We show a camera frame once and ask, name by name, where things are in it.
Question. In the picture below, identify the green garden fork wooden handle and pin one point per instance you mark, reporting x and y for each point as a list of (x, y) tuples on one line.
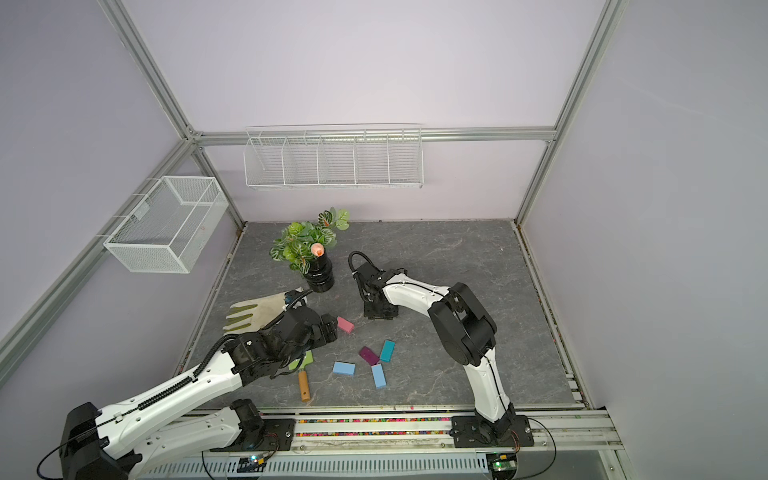
[(299, 366)]

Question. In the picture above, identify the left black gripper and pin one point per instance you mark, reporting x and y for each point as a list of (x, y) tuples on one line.
[(330, 328)]

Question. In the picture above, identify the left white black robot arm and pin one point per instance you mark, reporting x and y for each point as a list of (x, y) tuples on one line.
[(126, 439)]

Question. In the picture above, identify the pink block left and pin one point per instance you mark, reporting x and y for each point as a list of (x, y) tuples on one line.
[(345, 325)]

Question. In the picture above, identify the white wire basket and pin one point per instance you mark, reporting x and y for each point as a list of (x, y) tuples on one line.
[(166, 232)]

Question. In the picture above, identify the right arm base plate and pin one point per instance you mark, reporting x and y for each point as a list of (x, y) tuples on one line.
[(476, 432)]

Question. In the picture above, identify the green artificial plant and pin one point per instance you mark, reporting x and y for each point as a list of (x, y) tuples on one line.
[(302, 243)]

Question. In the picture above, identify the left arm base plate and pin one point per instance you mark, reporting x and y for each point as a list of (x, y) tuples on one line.
[(263, 435)]

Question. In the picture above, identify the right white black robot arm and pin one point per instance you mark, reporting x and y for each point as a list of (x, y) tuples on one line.
[(465, 329)]

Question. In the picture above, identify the light blue block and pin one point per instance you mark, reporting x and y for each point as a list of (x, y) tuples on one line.
[(378, 376), (344, 368)]

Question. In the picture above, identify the beige garden glove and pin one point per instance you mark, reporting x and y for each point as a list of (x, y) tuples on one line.
[(254, 314)]

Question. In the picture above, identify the white slotted cable duct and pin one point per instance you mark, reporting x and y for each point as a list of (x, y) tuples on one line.
[(354, 466)]

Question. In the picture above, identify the purple block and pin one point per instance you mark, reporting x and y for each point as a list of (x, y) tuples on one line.
[(369, 356)]

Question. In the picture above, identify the teal block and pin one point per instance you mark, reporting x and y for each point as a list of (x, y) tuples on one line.
[(387, 351)]

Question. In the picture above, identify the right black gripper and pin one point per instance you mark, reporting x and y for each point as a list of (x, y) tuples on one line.
[(369, 313)]

